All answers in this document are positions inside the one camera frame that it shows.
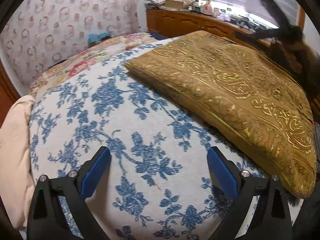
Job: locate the right hand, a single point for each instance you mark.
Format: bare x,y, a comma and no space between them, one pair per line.
303,60

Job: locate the long wooden sideboard cabinet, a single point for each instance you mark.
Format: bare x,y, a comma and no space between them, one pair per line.
174,23

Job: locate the cardboard box on sideboard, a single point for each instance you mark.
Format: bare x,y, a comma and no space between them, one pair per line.
174,4

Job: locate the pink jug on sideboard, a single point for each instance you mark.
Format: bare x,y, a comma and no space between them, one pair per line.
206,8

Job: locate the brown gold patterned garment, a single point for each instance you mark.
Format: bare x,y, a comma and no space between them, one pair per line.
254,103

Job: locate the pink floral bed cover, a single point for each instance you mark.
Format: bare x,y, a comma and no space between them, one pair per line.
61,72

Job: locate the blue floral white blanket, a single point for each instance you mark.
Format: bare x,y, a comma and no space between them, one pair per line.
159,184

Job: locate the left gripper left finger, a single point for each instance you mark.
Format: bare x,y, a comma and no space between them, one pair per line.
46,219

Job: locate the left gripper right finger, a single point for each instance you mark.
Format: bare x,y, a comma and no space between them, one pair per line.
271,219

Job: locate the blue tissue box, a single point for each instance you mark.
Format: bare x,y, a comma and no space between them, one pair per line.
97,38

